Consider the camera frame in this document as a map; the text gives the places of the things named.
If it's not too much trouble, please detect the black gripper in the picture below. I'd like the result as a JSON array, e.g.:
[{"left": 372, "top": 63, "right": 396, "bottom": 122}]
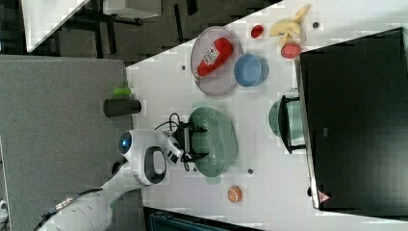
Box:
[{"left": 173, "top": 122, "right": 207, "bottom": 162}]

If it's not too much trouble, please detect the green plastic strainer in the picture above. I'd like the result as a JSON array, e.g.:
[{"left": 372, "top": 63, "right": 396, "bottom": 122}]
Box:
[{"left": 189, "top": 102, "right": 238, "bottom": 185}]

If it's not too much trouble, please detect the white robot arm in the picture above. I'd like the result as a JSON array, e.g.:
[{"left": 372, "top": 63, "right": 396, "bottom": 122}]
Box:
[{"left": 34, "top": 122, "right": 208, "bottom": 231}]

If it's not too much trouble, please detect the orange slice toy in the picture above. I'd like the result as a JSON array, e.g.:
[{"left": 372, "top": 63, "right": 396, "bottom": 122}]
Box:
[{"left": 228, "top": 186, "right": 242, "bottom": 203}]

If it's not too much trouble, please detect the grey round plate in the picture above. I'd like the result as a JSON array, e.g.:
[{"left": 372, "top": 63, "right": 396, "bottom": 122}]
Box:
[{"left": 191, "top": 26, "right": 242, "bottom": 96}]

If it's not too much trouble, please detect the blue bowl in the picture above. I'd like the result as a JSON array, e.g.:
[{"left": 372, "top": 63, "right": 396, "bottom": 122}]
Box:
[{"left": 234, "top": 54, "right": 268, "bottom": 88}]

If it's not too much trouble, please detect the green cylinder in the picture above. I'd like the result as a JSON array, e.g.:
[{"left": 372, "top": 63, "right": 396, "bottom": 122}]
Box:
[{"left": 113, "top": 88, "right": 132, "bottom": 95}]

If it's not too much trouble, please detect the red ketchup bottle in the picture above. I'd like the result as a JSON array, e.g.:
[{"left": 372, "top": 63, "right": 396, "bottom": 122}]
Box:
[{"left": 193, "top": 38, "right": 234, "bottom": 79}]

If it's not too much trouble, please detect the small red toy fruit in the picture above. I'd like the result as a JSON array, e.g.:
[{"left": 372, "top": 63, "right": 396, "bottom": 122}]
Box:
[{"left": 250, "top": 25, "right": 264, "bottom": 39}]

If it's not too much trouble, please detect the red strawberry toy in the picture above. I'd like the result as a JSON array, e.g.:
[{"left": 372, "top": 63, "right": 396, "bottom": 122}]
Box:
[{"left": 281, "top": 43, "right": 301, "bottom": 59}]

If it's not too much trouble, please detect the yellow peeled banana toy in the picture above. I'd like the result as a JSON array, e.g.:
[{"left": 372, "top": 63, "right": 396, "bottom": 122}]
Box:
[{"left": 268, "top": 4, "right": 310, "bottom": 47}]

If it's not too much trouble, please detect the black box appliance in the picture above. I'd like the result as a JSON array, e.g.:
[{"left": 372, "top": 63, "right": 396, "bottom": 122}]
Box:
[{"left": 296, "top": 28, "right": 408, "bottom": 220}]

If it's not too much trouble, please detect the white table in background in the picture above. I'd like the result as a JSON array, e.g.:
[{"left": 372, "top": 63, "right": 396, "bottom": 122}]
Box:
[{"left": 21, "top": 0, "right": 90, "bottom": 53}]

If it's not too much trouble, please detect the black cylinder camera mount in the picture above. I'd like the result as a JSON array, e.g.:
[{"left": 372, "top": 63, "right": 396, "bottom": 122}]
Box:
[{"left": 112, "top": 162, "right": 123, "bottom": 175}]

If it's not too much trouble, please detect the blue metal frame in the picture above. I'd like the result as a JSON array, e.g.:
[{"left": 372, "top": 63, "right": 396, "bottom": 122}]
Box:
[{"left": 143, "top": 206, "right": 262, "bottom": 231}]

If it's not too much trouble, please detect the green pot with black handle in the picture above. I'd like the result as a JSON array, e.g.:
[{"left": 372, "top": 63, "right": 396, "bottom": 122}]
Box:
[{"left": 268, "top": 95, "right": 306, "bottom": 154}]

